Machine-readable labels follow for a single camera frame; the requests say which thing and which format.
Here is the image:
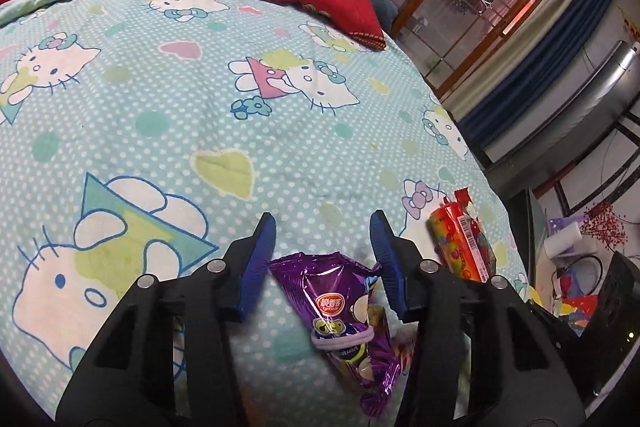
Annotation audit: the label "grey tower air conditioner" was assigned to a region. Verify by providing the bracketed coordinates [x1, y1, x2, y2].
[482, 39, 640, 168]

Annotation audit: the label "blue curtain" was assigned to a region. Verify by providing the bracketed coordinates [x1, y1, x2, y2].
[457, 0, 626, 152]

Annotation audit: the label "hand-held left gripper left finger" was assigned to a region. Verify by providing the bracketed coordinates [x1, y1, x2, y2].
[54, 211, 278, 427]

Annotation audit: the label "black cable loop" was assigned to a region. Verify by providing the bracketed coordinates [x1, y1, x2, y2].
[552, 254, 604, 293]

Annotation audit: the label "red berry branches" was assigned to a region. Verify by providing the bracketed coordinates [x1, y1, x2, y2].
[582, 202, 631, 253]

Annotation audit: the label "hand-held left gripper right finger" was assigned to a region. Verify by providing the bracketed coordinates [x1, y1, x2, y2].
[369, 208, 587, 427]

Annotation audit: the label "cat print blanket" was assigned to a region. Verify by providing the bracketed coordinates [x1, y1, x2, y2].
[0, 0, 521, 408]

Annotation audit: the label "grey cabinet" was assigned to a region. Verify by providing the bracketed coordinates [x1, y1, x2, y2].
[505, 187, 551, 303]

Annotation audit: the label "blue plush throw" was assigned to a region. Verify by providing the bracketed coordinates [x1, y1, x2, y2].
[365, 0, 399, 32]

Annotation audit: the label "purple snack packet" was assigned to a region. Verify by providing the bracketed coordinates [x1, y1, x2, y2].
[267, 252, 416, 418]

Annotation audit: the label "colourful portrait painting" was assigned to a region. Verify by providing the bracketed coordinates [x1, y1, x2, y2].
[560, 294, 598, 333]

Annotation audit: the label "red candy packet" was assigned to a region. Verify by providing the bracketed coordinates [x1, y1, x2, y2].
[425, 188, 498, 283]

